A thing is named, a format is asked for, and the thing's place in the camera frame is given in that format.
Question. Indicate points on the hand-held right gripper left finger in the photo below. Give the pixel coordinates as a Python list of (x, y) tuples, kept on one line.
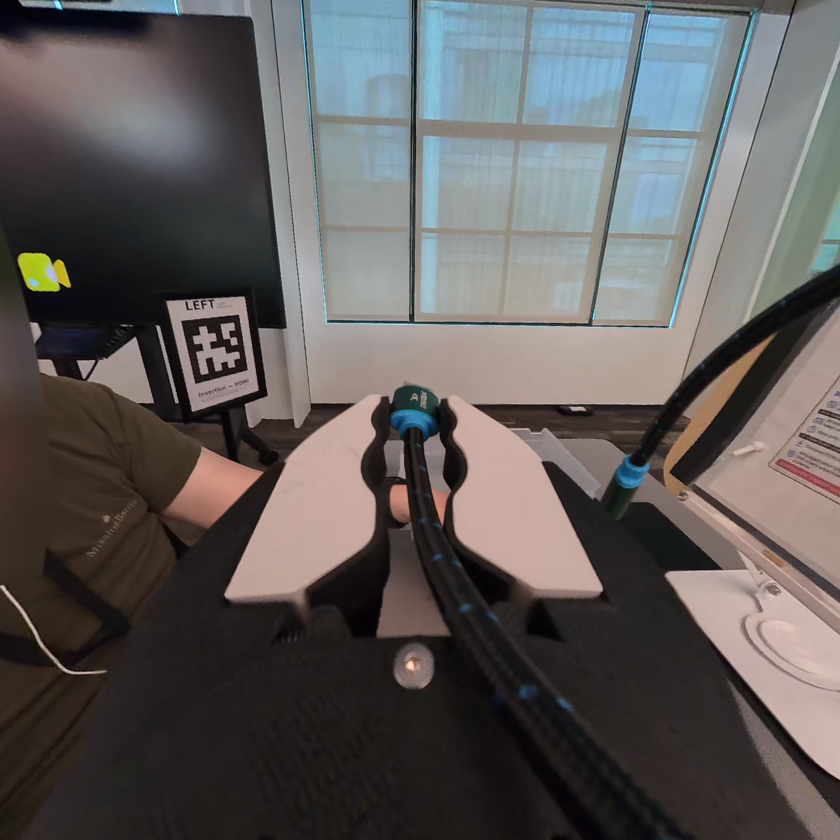
[(295, 525)]

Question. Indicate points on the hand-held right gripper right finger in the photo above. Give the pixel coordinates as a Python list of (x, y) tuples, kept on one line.
[(525, 525)]

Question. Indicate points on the person's left forearm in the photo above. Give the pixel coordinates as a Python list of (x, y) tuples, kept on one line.
[(216, 489)]

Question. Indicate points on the person's left hand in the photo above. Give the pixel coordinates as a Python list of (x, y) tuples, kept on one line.
[(439, 506)]

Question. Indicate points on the clear plastic bin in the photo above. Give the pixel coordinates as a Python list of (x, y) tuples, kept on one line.
[(577, 459)]

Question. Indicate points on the black framed marker sign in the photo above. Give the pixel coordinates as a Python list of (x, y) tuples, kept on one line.
[(216, 348)]

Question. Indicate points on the person's torso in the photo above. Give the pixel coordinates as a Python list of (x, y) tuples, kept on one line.
[(98, 459)]

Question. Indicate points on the white board stand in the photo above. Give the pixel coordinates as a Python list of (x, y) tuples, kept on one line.
[(709, 623)]

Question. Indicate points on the white instruction sheet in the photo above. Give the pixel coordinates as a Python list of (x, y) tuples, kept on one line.
[(754, 485)]

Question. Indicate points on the large grid window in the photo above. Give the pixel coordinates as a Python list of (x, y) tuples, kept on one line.
[(459, 184)]

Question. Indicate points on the large black tv screen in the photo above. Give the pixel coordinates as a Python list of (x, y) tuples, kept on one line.
[(131, 164)]

